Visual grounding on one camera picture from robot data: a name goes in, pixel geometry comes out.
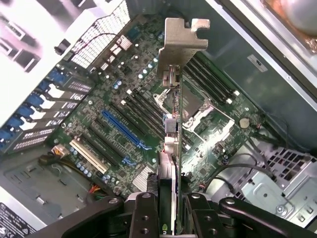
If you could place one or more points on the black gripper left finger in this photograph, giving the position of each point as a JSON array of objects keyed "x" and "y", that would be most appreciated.
[{"x": 146, "y": 218}]

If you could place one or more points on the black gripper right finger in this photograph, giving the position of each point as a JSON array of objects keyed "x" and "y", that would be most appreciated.
[{"x": 205, "y": 220}]

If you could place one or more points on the black expansion slot blue latch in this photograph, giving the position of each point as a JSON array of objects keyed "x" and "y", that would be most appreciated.
[{"x": 106, "y": 145}]

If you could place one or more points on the white expansion slot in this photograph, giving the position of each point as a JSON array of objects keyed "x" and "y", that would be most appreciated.
[{"x": 88, "y": 156}]

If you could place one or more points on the long blue expansion slot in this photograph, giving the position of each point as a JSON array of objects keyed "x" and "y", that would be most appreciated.
[{"x": 123, "y": 129}]

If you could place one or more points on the black RAM slot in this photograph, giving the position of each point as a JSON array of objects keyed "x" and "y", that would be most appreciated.
[
  {"x": 214, "y": 78},
  {"x": 218, "y": 74},
  {"x": 210, "y": 82},
  {"x": 205, "y": 85}
]

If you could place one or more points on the silver chipset heatsink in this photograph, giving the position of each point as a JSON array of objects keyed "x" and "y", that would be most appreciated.
[{"x": 143, "y": 179}]

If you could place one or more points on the silver perforated disk bay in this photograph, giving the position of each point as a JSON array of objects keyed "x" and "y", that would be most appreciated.
[{"x": 272, "y": 193}]

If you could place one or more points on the metal socket cover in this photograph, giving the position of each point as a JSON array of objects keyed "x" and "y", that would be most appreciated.
[{"x": 195, "y": 124}]

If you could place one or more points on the coin cell battery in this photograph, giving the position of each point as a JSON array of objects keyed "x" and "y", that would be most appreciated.
[{"x": 244, "y": 122}]

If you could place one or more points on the CPU socket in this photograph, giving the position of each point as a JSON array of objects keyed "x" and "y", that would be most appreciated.
[{"x": 192, "y": 104}]

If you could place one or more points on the grey power supply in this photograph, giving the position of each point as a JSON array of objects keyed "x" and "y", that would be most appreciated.
[{"x": 15, "y": 223}]

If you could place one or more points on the green motherboard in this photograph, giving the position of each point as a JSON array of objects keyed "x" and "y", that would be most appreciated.
[{"x": 119, "y": 81}]

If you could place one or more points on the black open PC case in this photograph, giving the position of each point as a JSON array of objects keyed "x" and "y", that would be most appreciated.
[{"x": 260, "y": 81}]

